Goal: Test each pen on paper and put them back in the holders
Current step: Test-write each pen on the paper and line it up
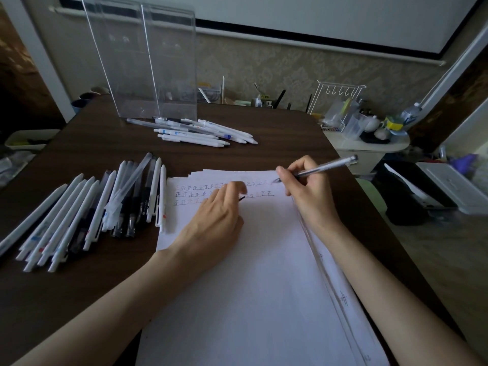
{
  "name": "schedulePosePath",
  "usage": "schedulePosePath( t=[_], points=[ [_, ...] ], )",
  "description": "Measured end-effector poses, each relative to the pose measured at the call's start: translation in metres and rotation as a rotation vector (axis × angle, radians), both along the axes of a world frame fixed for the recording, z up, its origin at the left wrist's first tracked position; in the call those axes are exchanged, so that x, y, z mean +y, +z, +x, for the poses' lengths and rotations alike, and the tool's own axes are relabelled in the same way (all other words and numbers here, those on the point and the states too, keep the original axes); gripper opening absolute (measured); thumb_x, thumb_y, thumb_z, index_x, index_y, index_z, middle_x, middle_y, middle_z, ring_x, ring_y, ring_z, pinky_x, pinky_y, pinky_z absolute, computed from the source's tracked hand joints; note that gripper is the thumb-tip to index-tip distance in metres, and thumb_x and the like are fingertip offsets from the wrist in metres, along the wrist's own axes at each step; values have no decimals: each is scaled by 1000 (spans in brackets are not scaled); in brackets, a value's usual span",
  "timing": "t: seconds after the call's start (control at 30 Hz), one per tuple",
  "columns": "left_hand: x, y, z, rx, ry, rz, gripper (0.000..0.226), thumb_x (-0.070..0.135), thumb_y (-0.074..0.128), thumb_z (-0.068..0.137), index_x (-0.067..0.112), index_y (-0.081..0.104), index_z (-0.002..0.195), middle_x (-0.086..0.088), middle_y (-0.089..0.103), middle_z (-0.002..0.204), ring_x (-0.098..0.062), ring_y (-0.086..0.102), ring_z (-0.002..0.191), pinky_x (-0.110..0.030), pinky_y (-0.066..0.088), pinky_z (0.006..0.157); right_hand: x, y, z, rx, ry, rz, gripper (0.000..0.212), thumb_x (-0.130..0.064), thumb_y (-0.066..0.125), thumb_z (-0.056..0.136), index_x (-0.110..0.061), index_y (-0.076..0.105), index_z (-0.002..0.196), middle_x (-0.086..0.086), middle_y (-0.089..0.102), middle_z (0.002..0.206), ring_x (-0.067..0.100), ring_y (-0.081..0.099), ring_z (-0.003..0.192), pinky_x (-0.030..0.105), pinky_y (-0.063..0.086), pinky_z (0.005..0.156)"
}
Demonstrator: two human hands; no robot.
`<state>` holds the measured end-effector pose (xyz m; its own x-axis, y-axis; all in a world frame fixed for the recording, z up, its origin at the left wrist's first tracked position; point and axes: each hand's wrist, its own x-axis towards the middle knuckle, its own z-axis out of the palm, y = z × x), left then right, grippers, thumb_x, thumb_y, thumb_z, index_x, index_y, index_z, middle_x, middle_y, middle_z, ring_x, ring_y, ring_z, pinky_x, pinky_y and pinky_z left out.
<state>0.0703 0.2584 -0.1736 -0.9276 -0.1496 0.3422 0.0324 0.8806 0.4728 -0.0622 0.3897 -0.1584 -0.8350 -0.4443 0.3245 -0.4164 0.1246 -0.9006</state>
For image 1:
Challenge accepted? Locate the clear plastic measuring jug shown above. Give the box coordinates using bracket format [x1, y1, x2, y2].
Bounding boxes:
[343, 112, 367, 141]

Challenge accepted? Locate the group of colourful cups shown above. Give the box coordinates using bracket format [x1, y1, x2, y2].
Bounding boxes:
[70, 86, 111, 114]

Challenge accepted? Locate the pile of pens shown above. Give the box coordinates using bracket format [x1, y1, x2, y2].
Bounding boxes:
[126, 117, 259, 148]

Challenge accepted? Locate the beige plastic bin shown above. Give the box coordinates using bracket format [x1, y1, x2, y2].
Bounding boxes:
[4, 129, 61, 151]

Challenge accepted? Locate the person's right hand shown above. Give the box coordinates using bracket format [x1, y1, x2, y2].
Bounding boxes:
[275, 155, 344, 235]

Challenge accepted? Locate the white teapot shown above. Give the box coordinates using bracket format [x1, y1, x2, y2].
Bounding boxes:
[362, 115, 382, 133]

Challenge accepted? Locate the black router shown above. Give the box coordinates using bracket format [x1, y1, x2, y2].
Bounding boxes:
[273, 89, 313, 111]

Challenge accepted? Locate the white projector screen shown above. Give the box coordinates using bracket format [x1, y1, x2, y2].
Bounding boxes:
[57, 0, 487, 67]

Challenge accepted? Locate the black round tray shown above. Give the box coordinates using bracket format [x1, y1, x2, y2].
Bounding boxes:
[359, 132, 391, 144]

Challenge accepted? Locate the white wire hook rack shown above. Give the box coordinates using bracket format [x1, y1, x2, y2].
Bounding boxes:
[307, 80, 368, 132]

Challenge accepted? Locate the black bag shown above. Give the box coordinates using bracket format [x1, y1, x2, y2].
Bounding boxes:
[373, 160, 458, 227]

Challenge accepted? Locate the person's left hand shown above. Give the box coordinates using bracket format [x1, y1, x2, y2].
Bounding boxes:
[152, 180, 249, 283]

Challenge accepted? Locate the purple bottle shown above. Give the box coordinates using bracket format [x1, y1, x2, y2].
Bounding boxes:
[449, 154, 477, 175]

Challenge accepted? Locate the person's right forearm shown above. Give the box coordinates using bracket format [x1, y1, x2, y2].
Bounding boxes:
[322, 221, 485, 366]

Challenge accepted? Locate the clear plastic bottle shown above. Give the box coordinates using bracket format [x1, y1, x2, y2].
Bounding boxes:
[400, 102, 423, 126]

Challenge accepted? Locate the person's left forearm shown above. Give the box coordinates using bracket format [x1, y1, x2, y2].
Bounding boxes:
[11, 255, 191, 366]

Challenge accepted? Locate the stack of white paper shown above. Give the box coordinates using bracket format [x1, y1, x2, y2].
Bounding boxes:
[135, 169, 391, 366]

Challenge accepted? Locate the white low cabinet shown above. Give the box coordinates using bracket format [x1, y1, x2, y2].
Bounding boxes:
[324, 127, 411, 176]

